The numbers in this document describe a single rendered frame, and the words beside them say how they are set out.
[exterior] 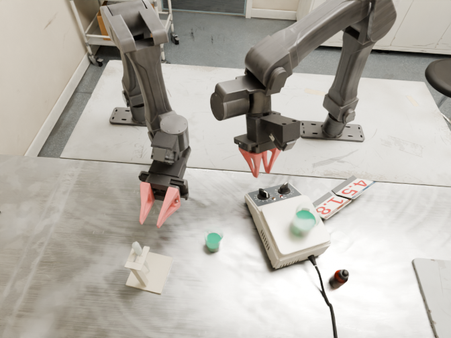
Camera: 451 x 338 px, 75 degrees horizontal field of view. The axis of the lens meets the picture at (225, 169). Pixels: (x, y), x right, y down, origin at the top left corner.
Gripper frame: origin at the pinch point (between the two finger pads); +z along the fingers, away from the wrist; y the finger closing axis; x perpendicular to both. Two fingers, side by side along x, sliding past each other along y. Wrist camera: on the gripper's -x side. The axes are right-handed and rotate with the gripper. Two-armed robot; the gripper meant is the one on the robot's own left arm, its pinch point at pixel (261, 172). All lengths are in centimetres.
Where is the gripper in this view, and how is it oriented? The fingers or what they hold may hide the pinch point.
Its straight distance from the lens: 70.1
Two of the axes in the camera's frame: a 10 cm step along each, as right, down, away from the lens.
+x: -5.0, -3.3, 8.0
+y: 8.6, -2.9, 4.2
